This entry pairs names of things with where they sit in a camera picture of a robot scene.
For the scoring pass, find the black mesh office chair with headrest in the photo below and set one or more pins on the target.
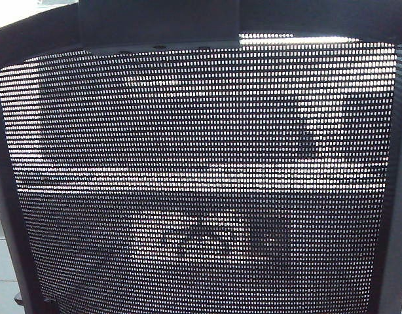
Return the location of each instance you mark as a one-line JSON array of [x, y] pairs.
[[201, 163]]

